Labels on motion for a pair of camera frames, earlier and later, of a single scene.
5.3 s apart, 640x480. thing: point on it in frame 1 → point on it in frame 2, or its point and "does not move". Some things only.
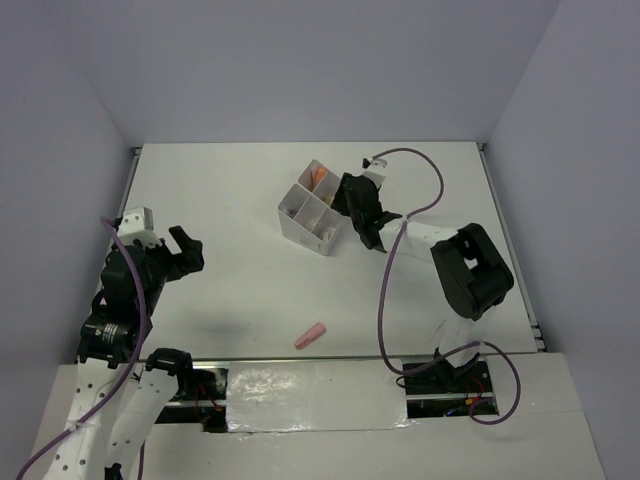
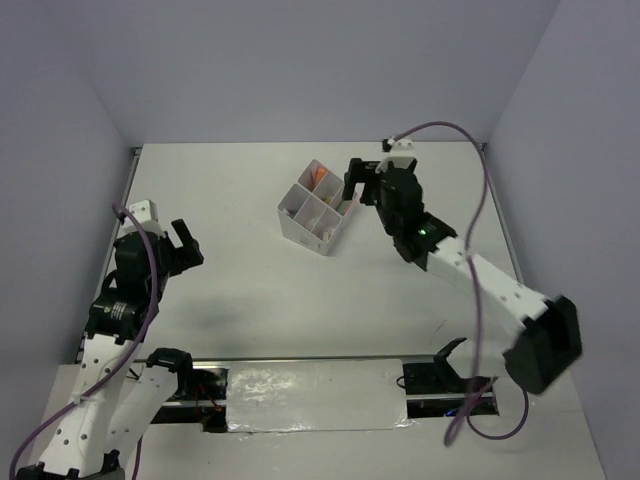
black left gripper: [190, 259] does not move
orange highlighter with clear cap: [321, 172] does not move
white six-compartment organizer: [307, 215] does not move
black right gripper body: [340, 203] → [393, 225]
